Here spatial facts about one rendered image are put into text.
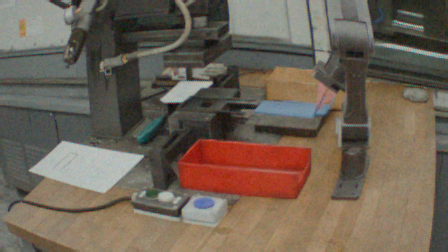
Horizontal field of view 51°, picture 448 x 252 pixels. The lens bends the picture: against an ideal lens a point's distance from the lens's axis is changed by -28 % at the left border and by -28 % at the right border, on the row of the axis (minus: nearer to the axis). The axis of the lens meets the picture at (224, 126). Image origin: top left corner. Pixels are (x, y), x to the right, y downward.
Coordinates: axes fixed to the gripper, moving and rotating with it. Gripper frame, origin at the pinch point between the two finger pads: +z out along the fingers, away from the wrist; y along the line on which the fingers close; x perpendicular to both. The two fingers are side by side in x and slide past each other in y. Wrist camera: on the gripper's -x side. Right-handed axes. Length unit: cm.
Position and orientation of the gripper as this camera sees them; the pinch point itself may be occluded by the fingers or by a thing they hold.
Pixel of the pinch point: (318, 106)
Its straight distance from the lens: 139.1
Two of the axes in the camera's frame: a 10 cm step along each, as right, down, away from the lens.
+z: -4.3, 7.6, 4.8
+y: -8.3, -5.4, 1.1
